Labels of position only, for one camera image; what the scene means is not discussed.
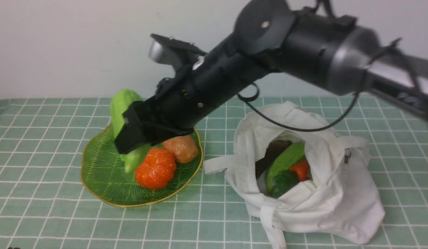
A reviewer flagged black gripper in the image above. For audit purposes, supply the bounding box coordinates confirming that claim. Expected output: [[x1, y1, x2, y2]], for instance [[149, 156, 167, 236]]
[[114, 65, 217, 155]]

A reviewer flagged light green gourd toy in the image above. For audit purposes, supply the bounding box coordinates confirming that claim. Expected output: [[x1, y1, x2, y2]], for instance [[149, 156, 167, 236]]
[[110, 89, 150, 174]]

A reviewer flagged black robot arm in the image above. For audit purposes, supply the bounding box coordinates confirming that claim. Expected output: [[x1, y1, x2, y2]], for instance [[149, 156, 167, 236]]
[[114, 0, 428, 154]]

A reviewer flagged white cloth tote bag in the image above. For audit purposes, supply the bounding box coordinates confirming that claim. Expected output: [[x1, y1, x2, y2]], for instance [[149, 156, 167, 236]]
[[204, 112, 385, 249]]

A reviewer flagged green glass leaf plate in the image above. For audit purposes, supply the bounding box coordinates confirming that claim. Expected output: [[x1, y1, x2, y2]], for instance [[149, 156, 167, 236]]
[[80, 124, 204, 208]]

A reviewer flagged brown potato toy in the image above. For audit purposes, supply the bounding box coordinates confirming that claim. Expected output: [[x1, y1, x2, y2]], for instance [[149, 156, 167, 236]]
[[162, 135, 199, 164]]

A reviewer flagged green checkered tablecloth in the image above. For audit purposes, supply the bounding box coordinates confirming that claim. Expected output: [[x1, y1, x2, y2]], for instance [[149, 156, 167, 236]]
[[0, 97, 428, 249]]

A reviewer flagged dark green leafy vegetable toy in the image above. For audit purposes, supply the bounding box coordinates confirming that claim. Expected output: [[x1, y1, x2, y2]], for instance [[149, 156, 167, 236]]
[[270, 170, 300, 199]]

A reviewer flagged green cucumber toy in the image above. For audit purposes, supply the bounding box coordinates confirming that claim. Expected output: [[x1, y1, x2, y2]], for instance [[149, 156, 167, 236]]
[[266, 142, 305, 192]]

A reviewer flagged orange carrot toy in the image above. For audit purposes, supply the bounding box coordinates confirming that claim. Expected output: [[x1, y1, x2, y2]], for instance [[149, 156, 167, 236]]
[[289, 159, 309, 182]]

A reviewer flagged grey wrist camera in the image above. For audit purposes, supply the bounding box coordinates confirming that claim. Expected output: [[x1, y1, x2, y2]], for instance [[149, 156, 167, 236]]
[[148, 34, 207, 72]]

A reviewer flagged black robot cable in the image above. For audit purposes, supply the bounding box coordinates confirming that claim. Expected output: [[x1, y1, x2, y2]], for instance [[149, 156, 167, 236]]
[[236, 38, 428, 132]]

